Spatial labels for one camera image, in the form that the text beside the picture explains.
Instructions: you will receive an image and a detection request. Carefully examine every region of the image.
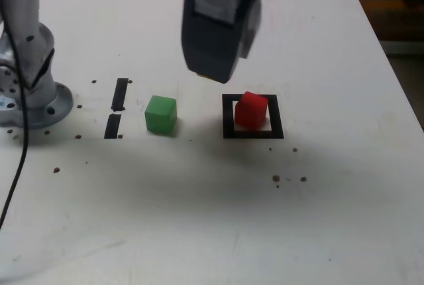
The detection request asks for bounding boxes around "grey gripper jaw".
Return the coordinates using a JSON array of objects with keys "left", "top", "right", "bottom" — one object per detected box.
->
[{"left": 193, "top": 0, "right": 263, "bottom": 60}]

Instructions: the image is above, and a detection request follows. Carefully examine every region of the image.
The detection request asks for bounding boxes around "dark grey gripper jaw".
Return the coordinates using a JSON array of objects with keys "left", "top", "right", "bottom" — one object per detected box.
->
[{"left": 181, "top": 0, "right": 248, "bottom": 84}]

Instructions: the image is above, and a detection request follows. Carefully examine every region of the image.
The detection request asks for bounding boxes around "red cube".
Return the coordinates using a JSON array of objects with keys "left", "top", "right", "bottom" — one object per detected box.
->
[{"left": 234, "top": 91, "right": 268, "bottom": 131}]

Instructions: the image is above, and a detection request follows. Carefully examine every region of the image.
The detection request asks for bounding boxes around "green cube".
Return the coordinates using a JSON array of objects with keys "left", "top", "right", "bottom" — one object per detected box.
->
[{"left": 144, "top": 95, "right": 178, "bottom": 137}]

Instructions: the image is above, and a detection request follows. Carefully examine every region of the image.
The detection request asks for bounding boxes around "black tape square outline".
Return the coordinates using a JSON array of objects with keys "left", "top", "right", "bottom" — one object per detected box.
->
[{"left": 221, "top": 93, "right": 285, "bottom": 140}]

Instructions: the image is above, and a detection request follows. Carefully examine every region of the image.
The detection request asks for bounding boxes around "black tape strip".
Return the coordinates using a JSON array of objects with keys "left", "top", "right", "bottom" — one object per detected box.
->
[{"left": 103, "top": 78, "right": 129, "bottom": 140}]

